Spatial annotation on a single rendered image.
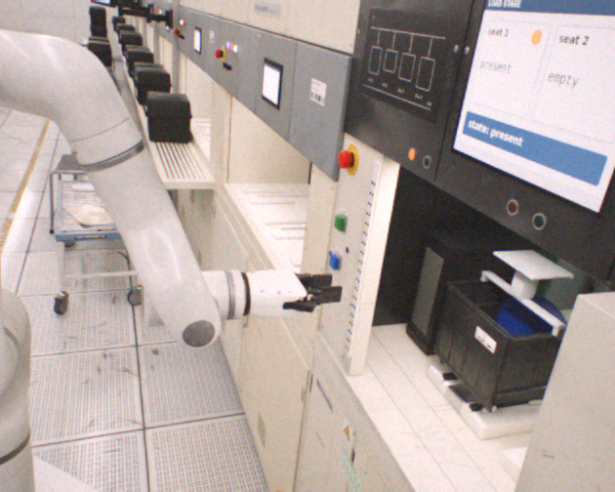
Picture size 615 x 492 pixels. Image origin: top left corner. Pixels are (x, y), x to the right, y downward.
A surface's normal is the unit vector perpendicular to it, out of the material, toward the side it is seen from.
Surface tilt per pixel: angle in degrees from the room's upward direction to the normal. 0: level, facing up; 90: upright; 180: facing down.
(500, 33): 90
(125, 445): 0
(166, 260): 51
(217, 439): 0
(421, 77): 90
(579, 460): 90
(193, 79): 90
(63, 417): 0
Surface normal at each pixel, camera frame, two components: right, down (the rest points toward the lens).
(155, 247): 0.00, -0.34
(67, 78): 0.40, 0.17
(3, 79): -0.61, 0.37
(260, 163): 0.32, 0.40
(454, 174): -0.94, 0.04
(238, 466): 0.11, -0.92
